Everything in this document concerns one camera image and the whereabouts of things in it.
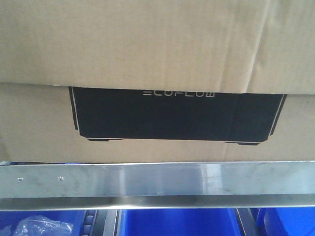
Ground brown EcoFlow cardboard box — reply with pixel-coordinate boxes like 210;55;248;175
0;0;315;163

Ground black shelf support left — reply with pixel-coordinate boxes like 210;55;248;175
81;209;121;236

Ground black shelf support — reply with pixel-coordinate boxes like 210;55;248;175
81;209;121;236
236;208;260;236

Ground black shelf support right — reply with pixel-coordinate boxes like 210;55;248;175
236;208;260;236

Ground blue bin middle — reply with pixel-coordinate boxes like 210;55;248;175
119;208;242;236

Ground blue bin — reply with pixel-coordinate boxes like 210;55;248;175
119;208;242;236
255;207;315;236
0;210;86;236

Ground clear plastic bag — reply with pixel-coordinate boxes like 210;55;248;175
12;215;73;236

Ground blue bin right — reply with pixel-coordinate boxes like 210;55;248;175
255;207;315;236

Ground blue bin left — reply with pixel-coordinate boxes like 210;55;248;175
0;210;86;236

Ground metal shelf front rail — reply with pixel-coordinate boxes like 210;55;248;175
0;161;315;211

